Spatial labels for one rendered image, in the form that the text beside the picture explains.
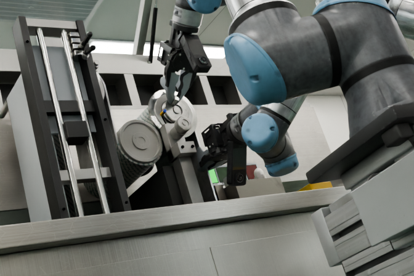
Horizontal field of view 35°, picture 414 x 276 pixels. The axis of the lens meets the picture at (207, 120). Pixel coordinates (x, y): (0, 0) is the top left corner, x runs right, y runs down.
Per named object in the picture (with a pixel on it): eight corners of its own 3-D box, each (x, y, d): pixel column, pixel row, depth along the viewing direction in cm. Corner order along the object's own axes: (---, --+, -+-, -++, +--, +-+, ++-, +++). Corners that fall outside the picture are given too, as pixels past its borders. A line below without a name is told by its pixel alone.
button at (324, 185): (313, 192, 150) (309, 183, 151) (294, 203, 156) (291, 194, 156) (334, 190, 155) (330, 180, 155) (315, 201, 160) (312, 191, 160)
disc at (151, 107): (154, 137, 168) (143, 87, 174) (154, 138, 168) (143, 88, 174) (202, 138, 176) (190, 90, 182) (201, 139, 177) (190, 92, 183)
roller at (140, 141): (125, 162, 160) (114, 119, 164) (87, 201, 179) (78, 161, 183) (167, 160, 167) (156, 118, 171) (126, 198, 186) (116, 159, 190)
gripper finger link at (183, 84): (176, 96, 179) (181, 64, 176) (187, 104, 175) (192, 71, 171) (166, 97, 177) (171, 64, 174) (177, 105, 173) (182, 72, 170)
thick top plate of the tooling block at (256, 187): (241, 202, 168) (234, 180, 171) (169, 251, 197) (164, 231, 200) (287, 196, 178) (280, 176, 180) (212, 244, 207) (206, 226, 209)
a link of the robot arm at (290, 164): (260, 172, 143) (246, 127, 147) (273, 181, 153) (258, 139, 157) (294, 159, 141) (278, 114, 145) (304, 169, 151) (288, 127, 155)
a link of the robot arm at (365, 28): (426, 47, 95) (390, -28, 100) (340, 69, 93) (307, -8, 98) (402, 83, 106) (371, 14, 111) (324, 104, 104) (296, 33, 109)
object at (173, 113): (176, 126, 171) (159, 104, 171) (172, 130, 172) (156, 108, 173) (194, 114, 176) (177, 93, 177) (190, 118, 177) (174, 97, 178)
